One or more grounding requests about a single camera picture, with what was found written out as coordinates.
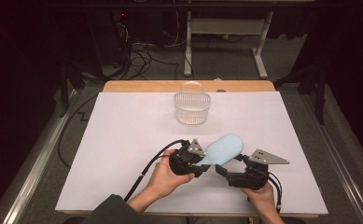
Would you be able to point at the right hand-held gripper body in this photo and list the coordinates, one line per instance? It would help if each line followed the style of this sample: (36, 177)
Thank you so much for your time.
(254, 175)

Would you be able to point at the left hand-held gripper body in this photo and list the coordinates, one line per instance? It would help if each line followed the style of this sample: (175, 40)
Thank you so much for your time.
(182, 161)

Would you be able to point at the white plastic basket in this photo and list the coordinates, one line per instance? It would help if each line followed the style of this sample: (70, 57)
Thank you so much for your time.
(191, 107)

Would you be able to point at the person's left hand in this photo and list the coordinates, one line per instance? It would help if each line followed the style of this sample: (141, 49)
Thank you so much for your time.
(163, 175)

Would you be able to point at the person's right hand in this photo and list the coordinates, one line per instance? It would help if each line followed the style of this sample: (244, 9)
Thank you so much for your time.
(261, 199)

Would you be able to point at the person's grey trousers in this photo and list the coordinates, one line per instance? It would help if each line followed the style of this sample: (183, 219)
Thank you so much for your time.
(219, 220)

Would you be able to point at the white table mat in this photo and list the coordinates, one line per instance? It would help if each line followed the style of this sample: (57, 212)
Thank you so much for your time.
(123, 149)

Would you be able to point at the black metal stand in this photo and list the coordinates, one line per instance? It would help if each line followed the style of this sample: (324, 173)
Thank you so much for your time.
(316, 84)
(72, 81)

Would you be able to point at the small yellow ball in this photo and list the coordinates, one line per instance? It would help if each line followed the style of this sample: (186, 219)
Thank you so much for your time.
(226, 36)

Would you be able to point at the dark computer tower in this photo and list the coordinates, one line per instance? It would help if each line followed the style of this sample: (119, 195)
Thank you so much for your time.
(110, 34)

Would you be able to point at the aluminium floor rail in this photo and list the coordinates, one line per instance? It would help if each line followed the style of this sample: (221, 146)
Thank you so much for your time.
(337, 155)
(37, 161)

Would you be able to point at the white metal stand frame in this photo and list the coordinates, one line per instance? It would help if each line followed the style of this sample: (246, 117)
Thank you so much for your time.
(229, 26)

